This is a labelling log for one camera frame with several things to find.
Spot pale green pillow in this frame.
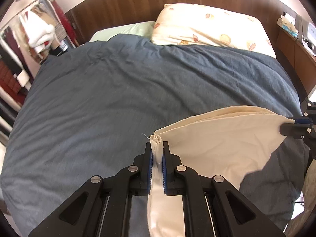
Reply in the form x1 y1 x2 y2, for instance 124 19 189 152
89 21 155 42

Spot white bedside device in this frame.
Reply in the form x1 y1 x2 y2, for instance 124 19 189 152
295 14 315 57

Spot cream floral pillow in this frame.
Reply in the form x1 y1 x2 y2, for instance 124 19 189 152
151 3 276 58

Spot tissue box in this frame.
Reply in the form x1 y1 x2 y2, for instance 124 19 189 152
277 12 298 38

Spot clothes rack with garments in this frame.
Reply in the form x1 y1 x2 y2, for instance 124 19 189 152
1 0 79 145

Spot blue-grey duvet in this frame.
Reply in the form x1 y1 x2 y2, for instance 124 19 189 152
1 34 302 236

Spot wooden headboard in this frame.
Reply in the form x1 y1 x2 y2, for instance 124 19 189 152
66 0 295 46

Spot white hanging hoodie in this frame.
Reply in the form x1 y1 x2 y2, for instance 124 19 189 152
18 11 55 53

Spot wooden bedside shelf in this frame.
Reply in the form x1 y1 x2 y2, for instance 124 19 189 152
276 27 315 98

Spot beige shorts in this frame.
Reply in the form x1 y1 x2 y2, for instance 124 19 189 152
147 106 290 236

